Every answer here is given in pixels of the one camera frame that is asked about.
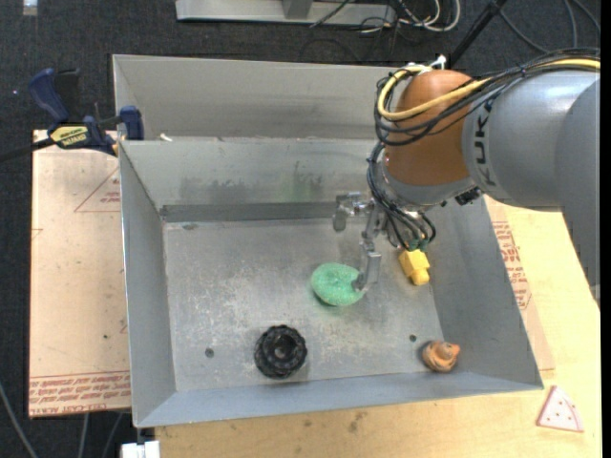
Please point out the green round sponge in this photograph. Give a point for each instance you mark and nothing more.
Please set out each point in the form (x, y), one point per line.
(331, 284)

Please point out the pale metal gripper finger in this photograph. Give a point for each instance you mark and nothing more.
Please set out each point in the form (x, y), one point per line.
(372, 267)
(340, 217)

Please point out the yellow toy block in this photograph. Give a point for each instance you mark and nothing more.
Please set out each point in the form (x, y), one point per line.
(414, 265)

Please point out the pink triangular pad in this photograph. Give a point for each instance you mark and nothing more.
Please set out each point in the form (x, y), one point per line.
(559, 410)

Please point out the black cylinder on white bracket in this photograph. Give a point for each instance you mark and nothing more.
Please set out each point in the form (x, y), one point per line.
(468, 195)

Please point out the grey metal bin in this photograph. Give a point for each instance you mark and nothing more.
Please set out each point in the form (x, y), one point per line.
(238, 284)

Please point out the brown cardboard board red print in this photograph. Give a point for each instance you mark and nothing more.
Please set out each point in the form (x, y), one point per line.
(76, 265)

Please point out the orange-brown toy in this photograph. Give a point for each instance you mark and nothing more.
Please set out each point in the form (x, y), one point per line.
(438, 356)

